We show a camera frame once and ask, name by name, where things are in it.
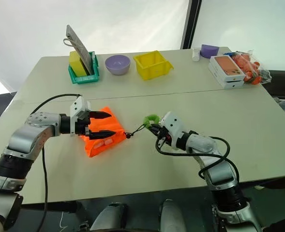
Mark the black object beside table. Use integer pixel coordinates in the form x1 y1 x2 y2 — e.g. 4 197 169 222
262 69 285 98

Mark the black window frame post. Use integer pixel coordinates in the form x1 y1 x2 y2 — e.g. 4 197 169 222
180 0 202 50

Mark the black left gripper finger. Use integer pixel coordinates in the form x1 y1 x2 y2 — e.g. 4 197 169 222
90 111 112 120
88 130 117 141

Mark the purple cylinder container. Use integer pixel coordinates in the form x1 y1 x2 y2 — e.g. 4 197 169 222
200 43 220 59

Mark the grey flat board with strap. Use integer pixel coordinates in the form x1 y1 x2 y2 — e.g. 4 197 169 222
62 24 95 75

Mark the dark rounded grey shape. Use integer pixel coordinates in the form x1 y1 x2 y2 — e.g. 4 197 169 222
158 199 187 232
90 202 129 232

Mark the green fuzzy cord loop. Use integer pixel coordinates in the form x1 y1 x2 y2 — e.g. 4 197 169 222
143 114 161 131

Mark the green plastic bin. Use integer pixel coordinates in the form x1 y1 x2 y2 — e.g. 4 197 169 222
67 51 102 85

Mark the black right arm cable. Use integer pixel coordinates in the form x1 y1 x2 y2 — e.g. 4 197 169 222
155 136 240 182

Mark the yellow plastic bin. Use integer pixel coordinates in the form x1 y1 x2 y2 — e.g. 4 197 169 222
133 50 175 81

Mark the plain white phone box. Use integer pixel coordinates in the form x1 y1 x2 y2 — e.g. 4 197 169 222
208 62 245 89

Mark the yellow sponge block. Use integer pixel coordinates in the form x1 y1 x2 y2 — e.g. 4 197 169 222
69 50 90 78

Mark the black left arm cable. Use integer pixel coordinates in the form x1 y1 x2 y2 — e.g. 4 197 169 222
30 93 83 232

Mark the clear bag of orange items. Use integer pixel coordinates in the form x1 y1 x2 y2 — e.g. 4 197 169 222
225 50 272 86

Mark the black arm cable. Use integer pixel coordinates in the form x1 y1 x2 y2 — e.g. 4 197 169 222
155 136 240 182
30 93 83 232

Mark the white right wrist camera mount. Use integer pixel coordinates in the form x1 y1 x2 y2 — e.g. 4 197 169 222
159 111 184 148

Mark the orange fabric pouch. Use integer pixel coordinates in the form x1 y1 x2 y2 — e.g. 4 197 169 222
78 106 127 159

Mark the white phone box orange print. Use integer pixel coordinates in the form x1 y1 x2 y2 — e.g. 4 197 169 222
210 55 247 83

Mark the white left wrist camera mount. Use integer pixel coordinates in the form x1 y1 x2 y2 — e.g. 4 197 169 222
69 96 91 137

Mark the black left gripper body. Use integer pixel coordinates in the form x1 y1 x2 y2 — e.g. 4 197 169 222
75 110 93 136

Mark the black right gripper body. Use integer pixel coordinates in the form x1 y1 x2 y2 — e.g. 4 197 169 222
154 125 173 147

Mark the purple bowl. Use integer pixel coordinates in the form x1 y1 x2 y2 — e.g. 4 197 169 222
105 55 131 76

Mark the black pouch drawstring cord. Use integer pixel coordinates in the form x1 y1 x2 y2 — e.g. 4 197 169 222
124 123 148 140

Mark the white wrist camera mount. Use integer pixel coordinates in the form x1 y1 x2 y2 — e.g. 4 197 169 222
69 96 91 137
159 111 184 148

